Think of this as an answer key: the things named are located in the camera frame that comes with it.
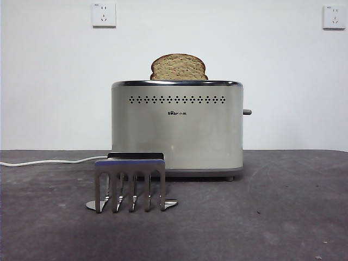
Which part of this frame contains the white power cable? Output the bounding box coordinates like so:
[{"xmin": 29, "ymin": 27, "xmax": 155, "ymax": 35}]
[{"xmin": 0, "ymin": 156, "xmax": 109, "ymax": 167}]

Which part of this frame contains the white wall socket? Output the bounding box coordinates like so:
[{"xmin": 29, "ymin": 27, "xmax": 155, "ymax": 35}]
[
  {"xmin": 322, "ymin": 4, "xmax": 346, "ymax": 31},
  {"xmin": 91, "ymin": 3, "xmax": 117, "ymax": 28}
]

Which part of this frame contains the stainless steel bread rack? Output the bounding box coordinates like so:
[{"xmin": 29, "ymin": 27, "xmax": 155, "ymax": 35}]
[{"xmin": 85, "ymin": 152, "xmax": 179, "ymax": 214}]

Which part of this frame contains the cream white toaster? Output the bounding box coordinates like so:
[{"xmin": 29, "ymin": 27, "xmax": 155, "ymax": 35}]
[{"xmin": 110, "ymin": 79, "xmax": 244, "ymax": 182}]

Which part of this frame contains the brown bread slice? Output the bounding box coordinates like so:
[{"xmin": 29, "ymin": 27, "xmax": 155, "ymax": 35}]
[{"xmin": 149, "ymin": 54, "xmax": 209, "ymax": 81}]

